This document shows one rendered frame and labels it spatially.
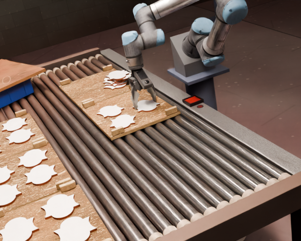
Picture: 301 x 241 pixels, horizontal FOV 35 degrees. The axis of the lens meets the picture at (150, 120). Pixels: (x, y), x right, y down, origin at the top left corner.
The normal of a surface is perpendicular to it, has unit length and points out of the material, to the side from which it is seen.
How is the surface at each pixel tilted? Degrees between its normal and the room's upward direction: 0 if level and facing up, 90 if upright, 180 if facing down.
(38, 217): 0
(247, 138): 0
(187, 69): 90
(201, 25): 37
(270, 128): 0
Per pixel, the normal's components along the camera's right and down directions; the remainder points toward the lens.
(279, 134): -0.18, -0.88
